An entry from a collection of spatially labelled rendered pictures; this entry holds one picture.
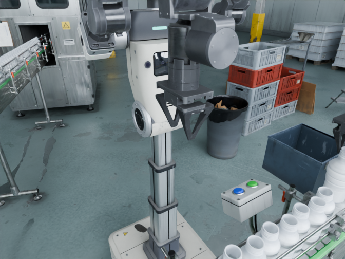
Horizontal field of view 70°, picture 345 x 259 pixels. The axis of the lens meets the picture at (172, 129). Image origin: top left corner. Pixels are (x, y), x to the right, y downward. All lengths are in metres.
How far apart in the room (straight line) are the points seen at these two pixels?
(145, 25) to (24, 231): 1.93
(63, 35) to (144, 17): 3.07
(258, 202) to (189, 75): 0.50
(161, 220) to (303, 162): 0.78
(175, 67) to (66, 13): 3.54
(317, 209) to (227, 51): 0.52
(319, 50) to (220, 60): 7.65
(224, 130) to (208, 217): 0.94
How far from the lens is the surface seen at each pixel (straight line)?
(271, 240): 0.66
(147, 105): 0.95
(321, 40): 7.96
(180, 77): 0.43
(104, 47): 0.87
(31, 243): 2.31
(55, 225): 2.36
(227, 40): 0.37
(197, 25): 0.39
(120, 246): 1.74
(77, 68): 4.03
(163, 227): 1.42
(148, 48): 0.88
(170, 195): 1.30
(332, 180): 0.82
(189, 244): 1.72
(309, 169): 1.41
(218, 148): 2.81
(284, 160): 1.48
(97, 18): 0.73
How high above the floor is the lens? 1.63
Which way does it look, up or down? 28 degrees down
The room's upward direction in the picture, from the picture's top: straight up
